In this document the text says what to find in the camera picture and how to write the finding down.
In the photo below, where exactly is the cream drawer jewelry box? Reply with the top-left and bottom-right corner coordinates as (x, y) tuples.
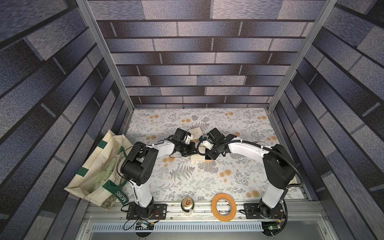
(191, 147), (212, 163)

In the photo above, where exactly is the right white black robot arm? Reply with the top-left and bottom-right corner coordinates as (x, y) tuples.
(198, 135), (302, 209)

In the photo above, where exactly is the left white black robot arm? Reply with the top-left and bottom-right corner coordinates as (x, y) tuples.
(120, 139), (197, 208)

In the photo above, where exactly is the cream jewelry box middle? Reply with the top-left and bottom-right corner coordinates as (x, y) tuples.
(188, 127), (203, 143)

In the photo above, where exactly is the floral table cloth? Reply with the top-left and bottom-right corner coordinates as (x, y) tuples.
(126, 109), (278, 202)

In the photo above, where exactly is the metal drink can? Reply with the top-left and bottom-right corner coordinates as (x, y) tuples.
(181, 197), (195, 216)

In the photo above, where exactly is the orange tape roll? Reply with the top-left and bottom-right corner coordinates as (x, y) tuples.
(211, 193), (237, 223)

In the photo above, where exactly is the cream green tote bag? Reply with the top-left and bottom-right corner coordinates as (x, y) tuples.
(65, 130), (133, 210)

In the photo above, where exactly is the black corrugated cable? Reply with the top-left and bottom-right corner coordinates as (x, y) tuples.
(196, 136), (304, 188)

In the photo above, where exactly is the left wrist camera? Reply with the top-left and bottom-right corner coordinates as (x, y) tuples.
(173, 128), (193, 145)

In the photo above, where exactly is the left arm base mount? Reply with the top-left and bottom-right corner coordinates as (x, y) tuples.
(126, 203), (168, 220)

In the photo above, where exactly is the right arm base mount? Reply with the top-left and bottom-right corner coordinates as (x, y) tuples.
(244, 202), (286, 220)

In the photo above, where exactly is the aluminium rail frame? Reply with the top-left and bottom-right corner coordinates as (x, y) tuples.
(74, 200), (338, 240)

